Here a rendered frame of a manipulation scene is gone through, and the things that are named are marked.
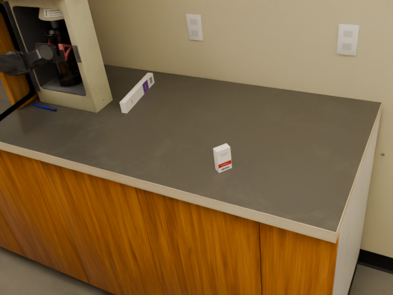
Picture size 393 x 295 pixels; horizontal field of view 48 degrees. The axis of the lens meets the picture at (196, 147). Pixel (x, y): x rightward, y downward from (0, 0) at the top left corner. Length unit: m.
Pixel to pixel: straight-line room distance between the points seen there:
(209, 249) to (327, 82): 0.80
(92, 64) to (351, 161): 1.03
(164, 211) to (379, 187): 0.98
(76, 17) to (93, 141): 0.45
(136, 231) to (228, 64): 0.80
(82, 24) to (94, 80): 0.22
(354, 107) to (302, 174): 0.44
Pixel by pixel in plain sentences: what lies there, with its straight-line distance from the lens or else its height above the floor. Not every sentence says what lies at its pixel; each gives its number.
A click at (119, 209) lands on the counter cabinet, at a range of 1.68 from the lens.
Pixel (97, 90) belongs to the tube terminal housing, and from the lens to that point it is 1.85.
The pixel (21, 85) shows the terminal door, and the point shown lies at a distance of 1.97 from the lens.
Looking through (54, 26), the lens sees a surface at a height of 1.27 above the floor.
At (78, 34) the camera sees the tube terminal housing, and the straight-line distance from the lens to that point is 1.74.
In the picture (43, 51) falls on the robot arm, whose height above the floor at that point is 1.24.
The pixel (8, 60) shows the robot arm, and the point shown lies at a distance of 1.65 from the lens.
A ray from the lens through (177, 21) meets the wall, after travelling 1.97.
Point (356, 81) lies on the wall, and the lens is 1.79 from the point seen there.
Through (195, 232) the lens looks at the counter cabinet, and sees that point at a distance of 1.52.
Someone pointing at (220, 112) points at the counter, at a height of 0.94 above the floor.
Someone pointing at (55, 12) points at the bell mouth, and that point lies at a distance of 1.80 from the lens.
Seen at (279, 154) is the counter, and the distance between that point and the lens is 1.47.
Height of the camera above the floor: 1.83
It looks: 35 degrees down
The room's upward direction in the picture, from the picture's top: 8 degrees counter-clockwise
